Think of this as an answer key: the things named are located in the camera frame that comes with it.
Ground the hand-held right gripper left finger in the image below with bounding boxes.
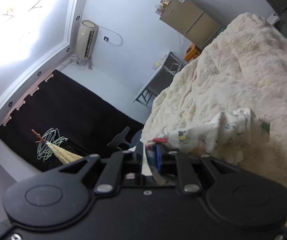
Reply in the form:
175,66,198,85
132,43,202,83
44,142,148,195

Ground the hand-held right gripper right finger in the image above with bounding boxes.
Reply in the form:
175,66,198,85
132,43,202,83
155,143,237,195

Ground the dog print cream garment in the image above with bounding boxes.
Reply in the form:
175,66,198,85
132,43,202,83
142,107,271,182

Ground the grey chair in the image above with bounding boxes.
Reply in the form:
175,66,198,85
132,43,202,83
107,126,144,152

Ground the yellow knitted cloth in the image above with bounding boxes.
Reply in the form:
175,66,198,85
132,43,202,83
46,142,84,165

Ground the black curtain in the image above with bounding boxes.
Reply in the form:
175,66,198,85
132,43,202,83
0,69,145,173

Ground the grey folding table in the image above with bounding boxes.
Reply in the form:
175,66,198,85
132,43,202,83
133,51,186,104

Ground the orange box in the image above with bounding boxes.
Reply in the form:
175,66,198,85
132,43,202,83
183,44,202,63

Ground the fluffy cream blanket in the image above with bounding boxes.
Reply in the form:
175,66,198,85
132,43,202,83
143,12,287,240

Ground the white air conditioner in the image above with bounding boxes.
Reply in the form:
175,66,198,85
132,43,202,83
74,20,99,60

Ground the gold refrigerator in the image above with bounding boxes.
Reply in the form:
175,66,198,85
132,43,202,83
158,0,222,49

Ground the wire clothes hangers bundle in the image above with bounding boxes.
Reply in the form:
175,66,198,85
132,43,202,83
32,128,68,160

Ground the white air conditioner cable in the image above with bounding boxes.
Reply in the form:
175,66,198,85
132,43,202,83
98,26,123,46

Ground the curtain rail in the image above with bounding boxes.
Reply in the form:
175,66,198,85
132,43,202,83
1,73,54,127

